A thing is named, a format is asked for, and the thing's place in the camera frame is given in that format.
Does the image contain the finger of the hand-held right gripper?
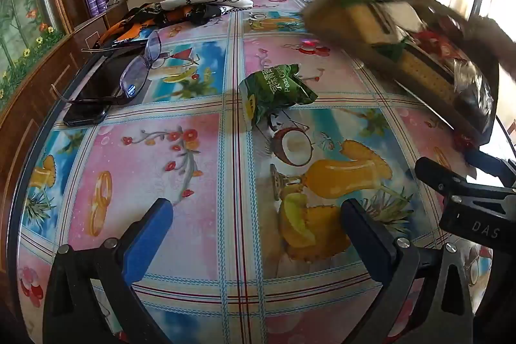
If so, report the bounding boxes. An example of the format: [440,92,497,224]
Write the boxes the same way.
[414,156,516,208]
[465,148,516,187]

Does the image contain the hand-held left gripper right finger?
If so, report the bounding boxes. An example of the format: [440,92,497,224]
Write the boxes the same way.
[341,198,478,344]

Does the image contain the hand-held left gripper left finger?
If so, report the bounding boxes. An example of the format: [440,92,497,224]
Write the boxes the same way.
[42,198,175,344]

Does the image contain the silver foil packet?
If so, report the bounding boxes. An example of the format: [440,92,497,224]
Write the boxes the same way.
[451,60,494,131]

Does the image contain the green snack packet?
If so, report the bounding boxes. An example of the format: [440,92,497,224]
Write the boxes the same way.
[238,63,319,131]

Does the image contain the cardboard box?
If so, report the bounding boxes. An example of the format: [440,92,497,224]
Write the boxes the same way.
[302,0,516,145]

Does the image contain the printed fruit tablecloth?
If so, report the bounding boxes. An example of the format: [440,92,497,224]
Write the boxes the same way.
[8,0,516,344]

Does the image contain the black smartphone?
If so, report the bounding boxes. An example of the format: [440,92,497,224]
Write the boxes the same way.
[62,56,152,127]

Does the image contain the eyeglasses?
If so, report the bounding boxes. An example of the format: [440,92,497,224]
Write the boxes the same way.
[50,30,202,107]

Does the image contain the black orange scarf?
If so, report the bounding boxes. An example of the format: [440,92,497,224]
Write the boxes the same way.
[83,3,226,51]

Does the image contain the floral wall poster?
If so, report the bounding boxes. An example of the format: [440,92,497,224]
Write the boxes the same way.
[0,0,67,103]

